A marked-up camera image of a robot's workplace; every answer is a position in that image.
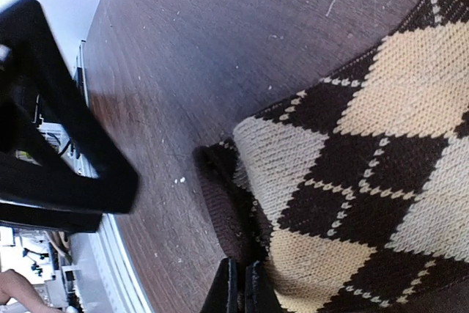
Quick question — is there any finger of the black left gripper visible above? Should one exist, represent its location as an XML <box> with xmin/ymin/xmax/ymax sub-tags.
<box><xmin>1</xmin><ymin>0</ymin><xmax>139</xmax><ymax>232</ymax></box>

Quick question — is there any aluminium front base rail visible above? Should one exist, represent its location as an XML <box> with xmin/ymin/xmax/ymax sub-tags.
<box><xmin>71</xmin><ymin>40</ymin><xmax>155</xmax><ymax>313</ymax></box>

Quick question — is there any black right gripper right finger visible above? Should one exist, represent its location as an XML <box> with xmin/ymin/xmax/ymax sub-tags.
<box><xmin>244</xmin><ymin>261</ymin><xmax>282</xmax><ymax>313</ymax></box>

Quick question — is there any beige brown argyle sock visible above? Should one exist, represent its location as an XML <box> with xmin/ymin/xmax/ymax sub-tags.
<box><xmin>195</xmin><ymin>0</ymin><xmax>468</xmax><ymax>312</ymax></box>

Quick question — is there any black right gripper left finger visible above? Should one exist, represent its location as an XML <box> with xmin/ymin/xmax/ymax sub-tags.
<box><xmin>200</xmin><ymin>258</ymin><xmax>238</xmax><ymax>313</ymax></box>

